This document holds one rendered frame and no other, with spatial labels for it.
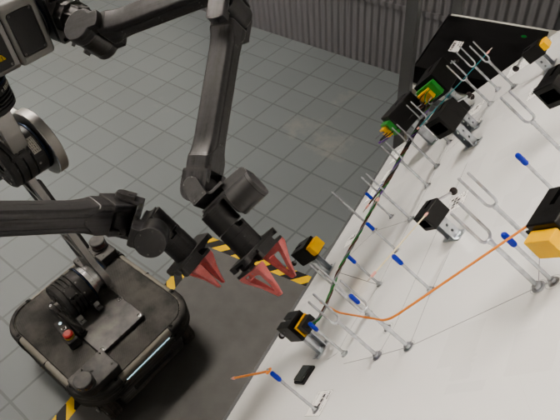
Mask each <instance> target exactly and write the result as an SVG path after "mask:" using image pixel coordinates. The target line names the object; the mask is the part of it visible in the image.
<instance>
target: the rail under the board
mask: <svg viewBox="0 0 560 420"><path fill-rule="evenodd" d="M389 156H390V155H389V154H388V155H387V156H386V158H385V160H384V161H383V163H382V165H381V167H380V168H379V169H378V170H377V173H376V174H375V176H374V177H373V179H374V180H375V178H376V177H377V175H378V174H379V172H380V171H381V169H382V167H383V165H384V164H385V162H386V161H387V160H388V158H389ZM369 188H370V186H369V185H368V187H367V189H366V191H365V192H364V194H363V195H362V197H361V198H360V200H359V201H358V203H357V205H356V207H355V208H354V209H353V210H354V211H356V210H357V208H358V206H359V204H360V203H361V201H362V200H363V198H364V196H365V193H367V192H368V189H369ZM353 214H354V213H353V212H352V213H351V214H350V216H349V218H348V219H347V221H346V222H345V224H344V225H343V227H342V229H341V231H340V232H339V234H338V235H337V237H336V238H335V240H334V242H333V243H332V245H331V247H330V248H329V249H328V251H327V253H326V255H325V256H324V259H325V260H326V258H327V256H328V254H329V253H330V252H331V250H332V249H333V246H334V245H335V243H336V241H337V240H338V239H339V237H340V235H341V234H342V232H343V230H344V228H345V227H346V226H347V224H348V222H349V221H350V219H351V217H352V216H353ZM316 274H317V272H315V273H314V274H313V275H312V277H311V279H310V280H309V282H308V283H307V286H306V287H305V288H304V289H303V291H302V293H301V295H300V296H299V298H298V300H297V301H296V302H295V304H294V306H293V307H292V309H291V311H290V312H293V311H294V309H295V308H296V306H297V305H298V303H299V302H300V300H301V298H302V297H303V295H304V293H305V292H306V291H307V289H308V287H309V285H310V284H311V282H312V280H313V279H314V278H315V276H316ZM279 333H280V332H279V331H277V333H276V335H275V337H274V338H273V340H272V341H271V343H270V344H269V346H268V347H267V350H266V351H265V353H264V354H263V355H262V357H261V359H260V361H259V362H258V364H257V366H256V367H255V368H254V370H253V371H252V373H255V372H256V371H257V370H258V368H259V366H260V365H261V363H262V362H263V359H264V358H265V357H266V355H267V354H268V352H269V350H270V348H271V347H272V345H273V344H274V342H275V341H276V339H277V337H278V334H279ZM253 376H254V375H253ZM253 376H250V377H249V378H248V380H247V381H246V383H245V384H244V386H243V388H242V390H241V391H240V393H239V394H238V395H237V398H236V399H235V401H234V402H233V404H232V406H231V407H230V408H229V410H228V412H227V414H226V415H225V417H224V419H223V420H227V418H228V416H229V415H230V413H231V411H232V410H233V409H234V407H235V405H236V404H237V402H238V400H239V398H240V397H241V396H242V394H243V392H244V390H245V389H246V387H247V386H248V384H249V383H250V381H251V380H252V378H253Z"/></svg>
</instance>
